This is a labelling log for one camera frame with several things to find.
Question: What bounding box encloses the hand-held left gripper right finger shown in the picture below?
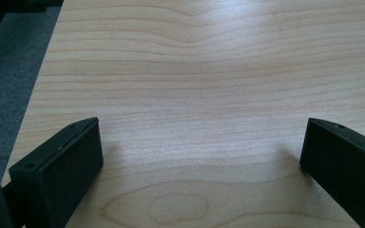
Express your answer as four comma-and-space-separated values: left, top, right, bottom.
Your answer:
298, 117, 365, 228

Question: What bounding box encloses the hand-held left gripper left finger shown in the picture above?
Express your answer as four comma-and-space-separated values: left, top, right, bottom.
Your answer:
8, 116, 105, 228

